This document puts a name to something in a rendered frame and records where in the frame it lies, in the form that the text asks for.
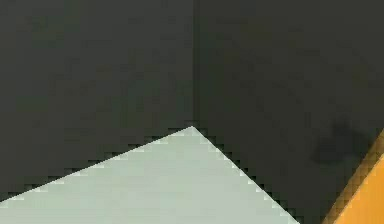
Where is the orange wooden cupboard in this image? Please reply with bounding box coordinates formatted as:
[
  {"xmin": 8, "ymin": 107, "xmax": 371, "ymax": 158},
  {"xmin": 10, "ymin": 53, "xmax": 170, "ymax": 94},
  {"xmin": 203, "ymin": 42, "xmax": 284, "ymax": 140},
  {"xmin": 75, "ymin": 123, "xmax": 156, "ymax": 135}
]
[{"xmin": 320, "ymin": 129, "xmax": 384, "ymax": 224}]

